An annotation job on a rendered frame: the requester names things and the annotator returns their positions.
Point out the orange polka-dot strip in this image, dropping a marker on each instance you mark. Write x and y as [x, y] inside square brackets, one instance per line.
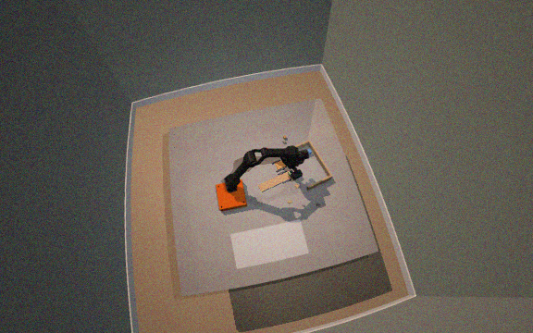
[279, 165]

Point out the orange strip with purple zigzag pattern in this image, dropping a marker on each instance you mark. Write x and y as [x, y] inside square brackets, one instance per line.
[273, 182]

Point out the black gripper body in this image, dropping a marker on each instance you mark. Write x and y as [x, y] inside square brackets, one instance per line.
[297, 172]

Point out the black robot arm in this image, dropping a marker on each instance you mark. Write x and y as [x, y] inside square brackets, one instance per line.
[291, 154]

